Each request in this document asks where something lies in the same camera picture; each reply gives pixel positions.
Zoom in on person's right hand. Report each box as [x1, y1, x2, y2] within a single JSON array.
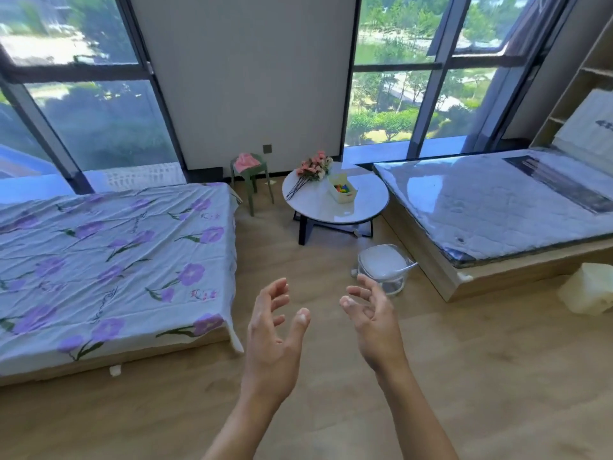
[[339, 274, 409, 375]]

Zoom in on round white coffee table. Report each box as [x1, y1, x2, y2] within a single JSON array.
[[282, 162, 390, 247]]

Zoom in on grey curtain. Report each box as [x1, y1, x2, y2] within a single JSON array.
[[472, 0, 574, 150]]

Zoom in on green plastic stool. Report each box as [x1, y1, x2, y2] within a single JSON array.
[[230, 155, 275, 217]]

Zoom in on wooden shelf unit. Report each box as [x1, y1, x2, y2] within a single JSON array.
[[529, 25, 613, 150]]

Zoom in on white packaged bedding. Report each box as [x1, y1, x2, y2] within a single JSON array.
[[552, 88, 613, 160]]

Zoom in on white plastic container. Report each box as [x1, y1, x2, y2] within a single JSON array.
[[557, 262, 613, 316]]

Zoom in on pink artificial flower bouquet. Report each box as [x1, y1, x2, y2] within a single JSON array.
[[286, 150, 334, 202]]

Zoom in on wooden bed base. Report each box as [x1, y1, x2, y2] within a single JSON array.
[[0, 326, 231, 387]]

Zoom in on purple floral bed sheet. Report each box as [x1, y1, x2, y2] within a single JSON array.
[[0, 182, 245, 377]]

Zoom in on person's left hand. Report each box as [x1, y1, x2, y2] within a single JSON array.
[[239, 278, 311, 410]]

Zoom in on person's left forearm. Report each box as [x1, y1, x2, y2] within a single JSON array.
[[203, 384, 294, 460]]

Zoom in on clear plastic stool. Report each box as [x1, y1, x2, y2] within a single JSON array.
[[356, 243, 418, 297]]

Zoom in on person's right forearm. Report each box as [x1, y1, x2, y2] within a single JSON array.
[[375, 362, 460, 460]]

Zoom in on white box of colourful items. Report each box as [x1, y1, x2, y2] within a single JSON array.
[[328, 172, 358, 205]]

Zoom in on plastic wrapped grey mattress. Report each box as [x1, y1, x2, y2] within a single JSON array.
[[373, 147, 613, 270]]

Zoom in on wooden bed platform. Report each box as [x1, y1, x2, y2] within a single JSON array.
[[378, 187, 613, 303]]

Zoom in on large dark framed window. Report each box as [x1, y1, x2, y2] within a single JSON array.
[[342, 0, 571, 161], [0, 0, 188, 195]]

